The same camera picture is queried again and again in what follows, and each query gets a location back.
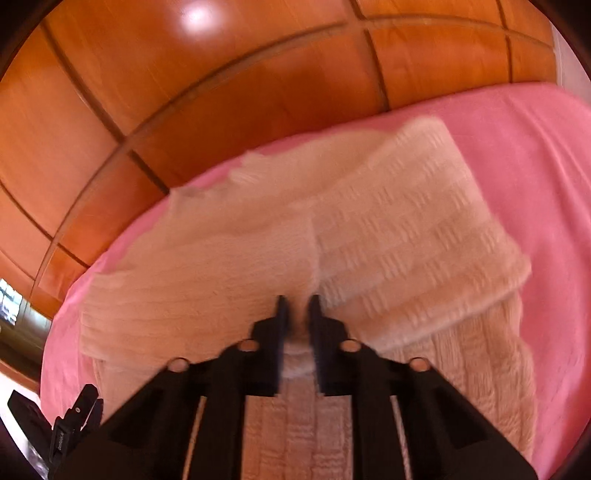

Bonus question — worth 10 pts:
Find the cream knitted sweater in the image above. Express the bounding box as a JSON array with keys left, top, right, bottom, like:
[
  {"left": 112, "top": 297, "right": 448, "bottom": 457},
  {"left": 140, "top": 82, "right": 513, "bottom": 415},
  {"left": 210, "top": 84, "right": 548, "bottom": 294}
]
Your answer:
[{"left": 80, "top": 117, "right": 536, "bottom": 479}]

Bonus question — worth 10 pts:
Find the pink bedspread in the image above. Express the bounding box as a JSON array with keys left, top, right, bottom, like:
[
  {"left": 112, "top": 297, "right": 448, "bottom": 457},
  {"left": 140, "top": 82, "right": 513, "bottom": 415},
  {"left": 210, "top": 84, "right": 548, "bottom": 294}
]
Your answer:
[{"left": 40, "top": 83, "right": 590, "bottom": 479}]

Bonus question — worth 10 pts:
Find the orange wooden wardrobe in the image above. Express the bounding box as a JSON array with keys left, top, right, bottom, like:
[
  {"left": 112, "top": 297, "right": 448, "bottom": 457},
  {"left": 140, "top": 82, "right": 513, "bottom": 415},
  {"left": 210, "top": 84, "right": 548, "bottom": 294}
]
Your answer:
[{"left": 1, "top": 0, "right": 556, "bottom": 317}]

